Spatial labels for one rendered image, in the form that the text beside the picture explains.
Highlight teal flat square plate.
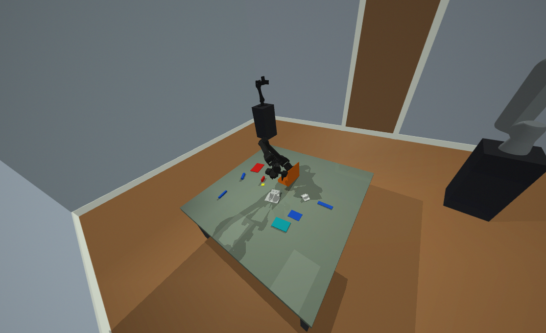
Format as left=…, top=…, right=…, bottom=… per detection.
left=271, top=217, right=291, bottom=232

